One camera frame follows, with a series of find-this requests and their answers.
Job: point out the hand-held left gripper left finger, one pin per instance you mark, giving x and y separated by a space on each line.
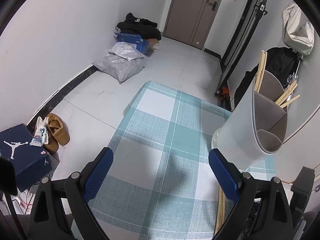
97 175

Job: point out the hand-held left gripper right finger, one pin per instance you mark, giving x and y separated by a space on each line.
223 176

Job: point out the bundle of wooden chopsticks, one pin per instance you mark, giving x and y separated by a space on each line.
221 210

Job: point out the grey divided utensil holder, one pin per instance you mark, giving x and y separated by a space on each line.
240 135

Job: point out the pale wooden chopstick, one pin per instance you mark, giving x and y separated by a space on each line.
287 92
263 67
292 99
259 67

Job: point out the white hanging shoulder bag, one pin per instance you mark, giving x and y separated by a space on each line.
298 35

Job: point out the brown suede shoe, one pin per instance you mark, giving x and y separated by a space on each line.
52 145
58 130

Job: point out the teal checked tablecloth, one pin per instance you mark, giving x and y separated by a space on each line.
160 155

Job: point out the white printed socks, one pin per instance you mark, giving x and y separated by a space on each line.
41 132

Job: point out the navy shoe box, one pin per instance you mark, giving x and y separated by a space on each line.
22 155

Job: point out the orange black tool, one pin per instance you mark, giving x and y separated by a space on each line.
224 93

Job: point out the black fuzzy object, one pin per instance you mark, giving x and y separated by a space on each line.
7 177

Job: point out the large grey plastic mail bag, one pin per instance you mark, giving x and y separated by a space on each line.
117 67

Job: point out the silver folding umbrella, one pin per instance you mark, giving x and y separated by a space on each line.
298 65

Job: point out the black jacket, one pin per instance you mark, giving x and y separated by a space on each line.
277 62

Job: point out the small grey plastic mail bag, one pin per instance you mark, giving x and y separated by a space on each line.
127 51

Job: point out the blue cardboard box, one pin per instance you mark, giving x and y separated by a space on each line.
132 41

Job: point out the black clothes pile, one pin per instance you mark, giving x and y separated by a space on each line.
140 27

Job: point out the grey brown door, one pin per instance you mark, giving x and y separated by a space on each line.
190 15

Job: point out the black metal door frame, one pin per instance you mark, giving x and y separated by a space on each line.
240 37

